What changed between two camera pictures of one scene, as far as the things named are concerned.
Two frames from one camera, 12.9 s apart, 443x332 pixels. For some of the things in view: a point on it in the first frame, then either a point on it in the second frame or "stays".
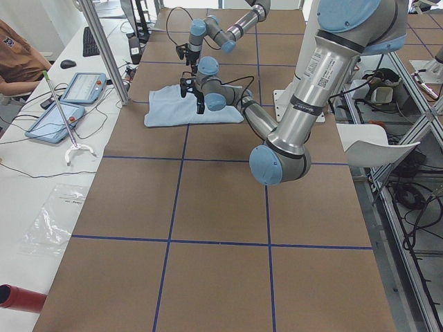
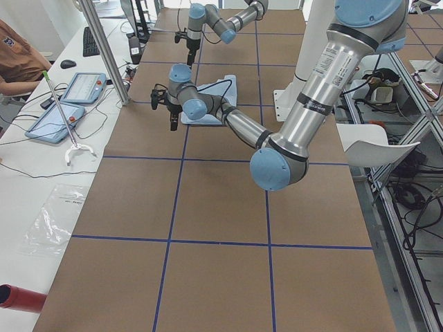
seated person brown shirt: [21, 64] stays
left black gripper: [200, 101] -> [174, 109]
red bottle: [21, 298] stays
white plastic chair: [366, 145] stays
